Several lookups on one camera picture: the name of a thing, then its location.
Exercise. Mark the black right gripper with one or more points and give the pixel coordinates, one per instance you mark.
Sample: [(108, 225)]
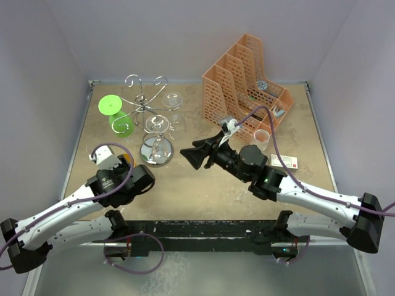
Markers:
[(202, 149)]

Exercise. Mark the pink tinted wine glass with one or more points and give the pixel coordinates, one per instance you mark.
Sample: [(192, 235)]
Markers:
[(261, 139)]

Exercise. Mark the clear wine glass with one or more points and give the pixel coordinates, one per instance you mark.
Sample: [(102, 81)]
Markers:
[(172, 102), (158, 125)]

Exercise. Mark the orange plastic goblet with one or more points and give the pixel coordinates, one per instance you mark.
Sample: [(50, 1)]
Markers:
[(129, 159)]

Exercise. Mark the green plastic goblet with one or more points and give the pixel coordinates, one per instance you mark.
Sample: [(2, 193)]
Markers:
[(119, 121)]

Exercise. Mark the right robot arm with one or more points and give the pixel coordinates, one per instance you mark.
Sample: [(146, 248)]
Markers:
[(356, 220)]

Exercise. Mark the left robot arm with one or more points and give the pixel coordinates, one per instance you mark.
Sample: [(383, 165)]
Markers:
[(89, 214)]

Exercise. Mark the orange plastic file organizer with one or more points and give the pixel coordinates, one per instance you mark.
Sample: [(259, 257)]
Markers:
[(236, 84)]

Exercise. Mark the white card box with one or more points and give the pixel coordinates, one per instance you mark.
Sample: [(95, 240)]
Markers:
[(290, 162)]

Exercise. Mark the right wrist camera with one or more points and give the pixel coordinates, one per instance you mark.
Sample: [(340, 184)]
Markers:
[(229, 127)]

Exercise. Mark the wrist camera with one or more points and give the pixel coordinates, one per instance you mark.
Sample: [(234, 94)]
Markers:
[(104, 158), (229, 127)]

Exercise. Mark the silver wire wine glass rack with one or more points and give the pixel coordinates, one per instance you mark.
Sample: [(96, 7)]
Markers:
[(143, 110)]

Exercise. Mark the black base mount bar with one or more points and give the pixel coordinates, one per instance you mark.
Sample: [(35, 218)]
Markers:
[(261, 237)]

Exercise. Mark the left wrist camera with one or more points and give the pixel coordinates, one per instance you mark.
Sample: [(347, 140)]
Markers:
[(104, 158)]

